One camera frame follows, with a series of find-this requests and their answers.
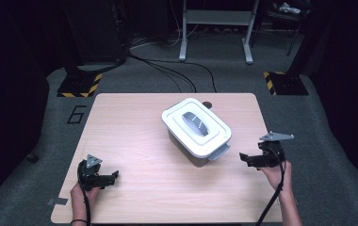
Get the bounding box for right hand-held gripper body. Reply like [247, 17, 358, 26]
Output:
[257, 131, 295, 168]

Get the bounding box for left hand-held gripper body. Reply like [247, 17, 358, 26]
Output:
[76, 153, 106, 192]

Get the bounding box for clear brown storage container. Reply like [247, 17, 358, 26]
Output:
[167, 131, 232, 168]

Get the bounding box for white container lid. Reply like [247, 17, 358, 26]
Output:
[161, 97, 233, 159]

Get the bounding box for person's right hand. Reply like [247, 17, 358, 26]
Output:
[260, 159, 294, 197]

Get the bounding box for person's left hand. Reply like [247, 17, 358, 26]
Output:
[70, 182, 101, 211]

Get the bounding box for grey floor tape piece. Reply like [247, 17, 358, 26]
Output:
[47, 197, 69, 206]

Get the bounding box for small black floor object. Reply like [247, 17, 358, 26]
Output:
[25, 153, 40, 164]

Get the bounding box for yellow-black striped stand base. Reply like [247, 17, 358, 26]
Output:
[57, 73, 104, 98]
[263, 71, 310, 96]

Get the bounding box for dark curtain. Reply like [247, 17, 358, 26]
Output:
[0, 0, 50, 208]
[296, 0, 358, 180]

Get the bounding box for dark chair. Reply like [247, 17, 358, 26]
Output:
[255, 0, 313, 57]

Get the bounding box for white metal stand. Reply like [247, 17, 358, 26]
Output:
[178, 0, 260, 65]

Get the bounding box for black cabinet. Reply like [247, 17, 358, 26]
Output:
[63, 0, 128, 65]

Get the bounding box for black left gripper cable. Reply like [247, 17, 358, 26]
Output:
[81, 182, 92, 226]

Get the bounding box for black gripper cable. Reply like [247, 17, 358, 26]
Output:
[255, 147, 286, 226]
[81, 182, 92, 226]

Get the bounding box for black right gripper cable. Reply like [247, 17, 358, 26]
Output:
[255, 147, 286, 226]

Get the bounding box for black floor cable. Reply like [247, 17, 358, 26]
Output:
[128, 51, 198, 93]
[155, 59, 218, 93]

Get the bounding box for white floor cables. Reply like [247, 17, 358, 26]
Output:
[129, 27, 185, 50]

